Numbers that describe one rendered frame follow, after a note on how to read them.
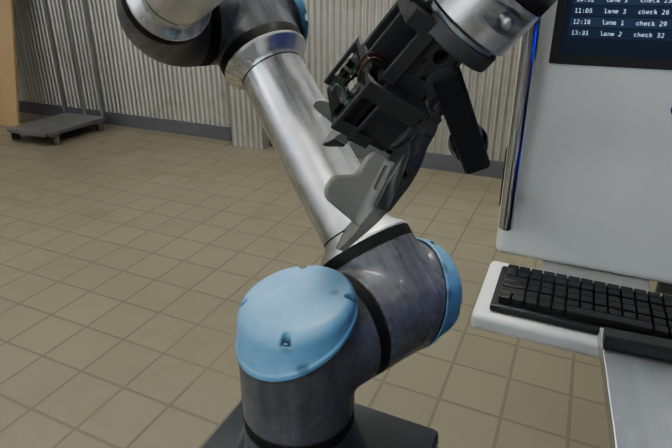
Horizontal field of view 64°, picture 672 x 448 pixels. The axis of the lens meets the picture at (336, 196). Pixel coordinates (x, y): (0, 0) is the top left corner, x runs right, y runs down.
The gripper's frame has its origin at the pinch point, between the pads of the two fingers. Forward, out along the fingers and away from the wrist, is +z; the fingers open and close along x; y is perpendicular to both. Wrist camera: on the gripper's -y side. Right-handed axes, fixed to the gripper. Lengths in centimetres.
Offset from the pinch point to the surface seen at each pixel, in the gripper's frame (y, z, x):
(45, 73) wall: 54, 349, -458
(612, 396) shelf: -34.0, -1.6, 15.0
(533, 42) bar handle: -30.4, -16.9, -35.0
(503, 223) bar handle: -46, 8, -23
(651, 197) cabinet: -60, -11, -20
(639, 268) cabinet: -67, -2, -15
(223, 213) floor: -74, 187, -189
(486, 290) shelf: -44.5, 15.2, -13.1
